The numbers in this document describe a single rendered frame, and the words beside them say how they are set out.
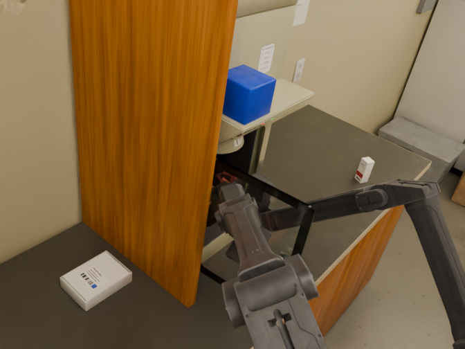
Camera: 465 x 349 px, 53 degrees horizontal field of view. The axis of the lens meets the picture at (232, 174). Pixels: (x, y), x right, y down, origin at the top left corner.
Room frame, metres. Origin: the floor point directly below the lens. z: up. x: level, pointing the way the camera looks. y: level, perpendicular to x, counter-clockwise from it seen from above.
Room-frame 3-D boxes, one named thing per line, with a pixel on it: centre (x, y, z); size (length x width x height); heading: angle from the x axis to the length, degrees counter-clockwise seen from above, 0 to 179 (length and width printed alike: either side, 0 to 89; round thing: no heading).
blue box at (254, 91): (0.99, 0.01, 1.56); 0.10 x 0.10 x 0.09; 56
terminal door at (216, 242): (0.89, -0.06, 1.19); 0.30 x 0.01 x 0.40; 61
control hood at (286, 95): (1.06, -0.05, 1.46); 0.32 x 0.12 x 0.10; 146
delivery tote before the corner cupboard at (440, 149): (3.38, -1.46, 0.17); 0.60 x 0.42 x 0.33; 54
